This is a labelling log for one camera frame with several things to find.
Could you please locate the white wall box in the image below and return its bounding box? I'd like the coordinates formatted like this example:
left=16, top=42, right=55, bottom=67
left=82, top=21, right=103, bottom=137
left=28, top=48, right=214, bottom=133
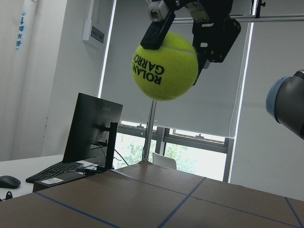
left=82, top=0, right=113, bottom=49

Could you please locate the black box with label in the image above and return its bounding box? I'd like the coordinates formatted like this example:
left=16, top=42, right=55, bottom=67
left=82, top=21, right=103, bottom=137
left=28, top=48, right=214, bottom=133
left=32, top=172, right=87, bottom=192

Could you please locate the black computer mouse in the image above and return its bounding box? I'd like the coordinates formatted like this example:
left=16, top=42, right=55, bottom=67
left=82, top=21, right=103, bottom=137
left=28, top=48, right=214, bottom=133
left=0, top=175, right=21, bottom=189

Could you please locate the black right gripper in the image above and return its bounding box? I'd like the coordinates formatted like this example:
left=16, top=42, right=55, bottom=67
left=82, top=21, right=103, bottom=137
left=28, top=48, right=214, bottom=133
left=140, top=0, right=241, bottom=78

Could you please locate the black keyboard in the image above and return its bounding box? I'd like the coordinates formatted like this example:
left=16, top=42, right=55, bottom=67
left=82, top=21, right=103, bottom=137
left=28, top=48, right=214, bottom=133
left=26, top=162, right=84, bottom=183

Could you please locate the black computer monitor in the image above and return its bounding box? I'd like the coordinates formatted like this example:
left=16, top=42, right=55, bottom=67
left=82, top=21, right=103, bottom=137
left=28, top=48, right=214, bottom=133
left=62, top=93, right=123, bottom=171

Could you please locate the tennis ball with Roland Garros print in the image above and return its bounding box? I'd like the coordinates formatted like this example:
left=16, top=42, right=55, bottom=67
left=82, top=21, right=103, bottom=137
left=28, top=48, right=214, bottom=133
left=132, top=32, right=198, bottom=101

